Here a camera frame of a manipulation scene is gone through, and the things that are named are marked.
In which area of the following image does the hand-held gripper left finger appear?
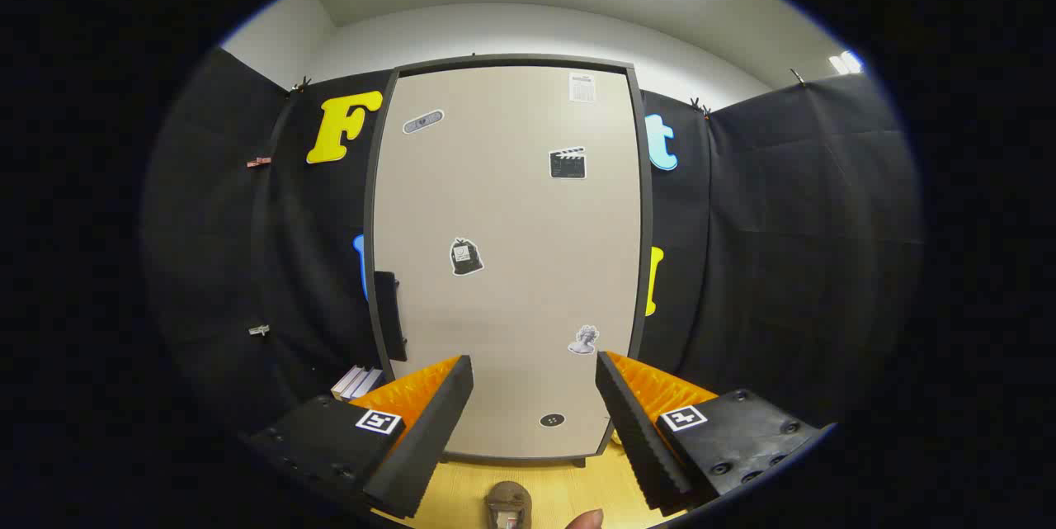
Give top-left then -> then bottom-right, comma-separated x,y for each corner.
243,354 -> 475,522

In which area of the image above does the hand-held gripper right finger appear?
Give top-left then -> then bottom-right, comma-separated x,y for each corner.
596,351 -> 834,515

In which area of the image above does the brown suede shoe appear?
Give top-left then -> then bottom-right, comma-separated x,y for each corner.
484,480 -> 533,529

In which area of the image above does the black door handle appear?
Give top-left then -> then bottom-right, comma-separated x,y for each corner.
374,271 -> 408,362

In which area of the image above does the grey shoe cabinet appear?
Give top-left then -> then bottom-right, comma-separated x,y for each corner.
363,54 -> 654,468

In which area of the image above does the white book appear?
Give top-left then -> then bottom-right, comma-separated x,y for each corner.
331,365 -> 364,399

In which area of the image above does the black backdrop cloth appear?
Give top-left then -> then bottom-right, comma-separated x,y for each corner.
144,46 -> 921,439

